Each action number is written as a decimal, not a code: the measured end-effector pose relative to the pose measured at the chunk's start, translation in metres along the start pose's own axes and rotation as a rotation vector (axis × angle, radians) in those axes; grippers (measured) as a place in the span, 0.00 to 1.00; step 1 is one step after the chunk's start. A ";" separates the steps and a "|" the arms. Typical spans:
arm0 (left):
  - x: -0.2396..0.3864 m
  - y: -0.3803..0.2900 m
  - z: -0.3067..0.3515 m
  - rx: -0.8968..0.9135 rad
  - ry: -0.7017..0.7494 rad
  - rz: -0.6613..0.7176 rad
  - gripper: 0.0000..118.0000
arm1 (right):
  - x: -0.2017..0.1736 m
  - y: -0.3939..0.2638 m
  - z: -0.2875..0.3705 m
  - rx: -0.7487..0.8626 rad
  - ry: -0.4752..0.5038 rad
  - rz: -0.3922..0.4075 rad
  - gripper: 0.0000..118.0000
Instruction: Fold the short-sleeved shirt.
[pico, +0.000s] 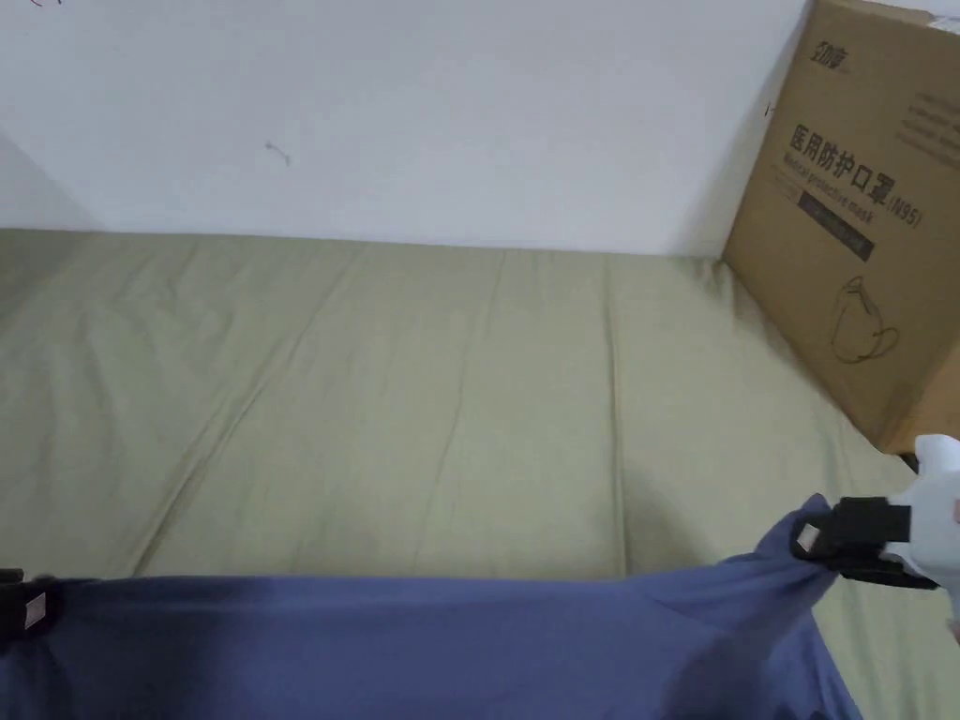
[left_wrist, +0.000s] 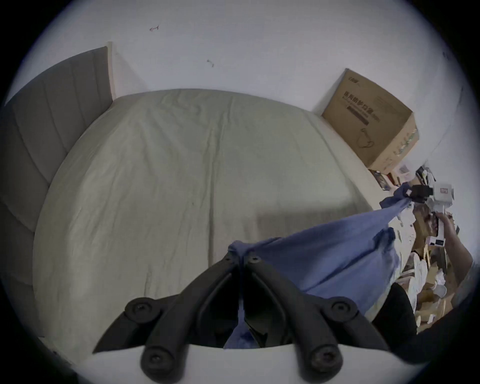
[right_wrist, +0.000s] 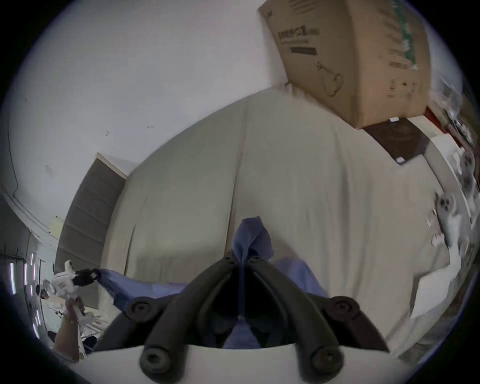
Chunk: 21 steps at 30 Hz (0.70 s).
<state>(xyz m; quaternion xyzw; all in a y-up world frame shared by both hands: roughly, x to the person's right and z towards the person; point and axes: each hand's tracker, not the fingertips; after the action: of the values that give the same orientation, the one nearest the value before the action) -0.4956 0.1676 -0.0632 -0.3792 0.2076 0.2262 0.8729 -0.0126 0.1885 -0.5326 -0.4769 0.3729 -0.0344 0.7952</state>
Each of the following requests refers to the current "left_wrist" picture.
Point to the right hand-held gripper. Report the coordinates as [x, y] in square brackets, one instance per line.
[441, 195]

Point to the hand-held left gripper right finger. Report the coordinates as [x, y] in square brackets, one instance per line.
[300, 318]

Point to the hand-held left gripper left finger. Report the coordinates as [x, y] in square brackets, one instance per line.
[168, 322]

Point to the blue garment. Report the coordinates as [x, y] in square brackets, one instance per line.
[337, 255]

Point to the person's right forearm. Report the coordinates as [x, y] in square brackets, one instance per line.
[461, 255]

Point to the person's right hand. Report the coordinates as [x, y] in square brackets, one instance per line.
[449, 222]

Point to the brown cardboard carton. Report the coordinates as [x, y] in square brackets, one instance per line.
[371, 123]

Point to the person's body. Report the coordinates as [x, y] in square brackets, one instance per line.
[399, 322]

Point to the bed with beige sheet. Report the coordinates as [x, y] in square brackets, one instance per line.
[187, 180]

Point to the grey padded headboard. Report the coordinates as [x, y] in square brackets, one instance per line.
[41, 150]

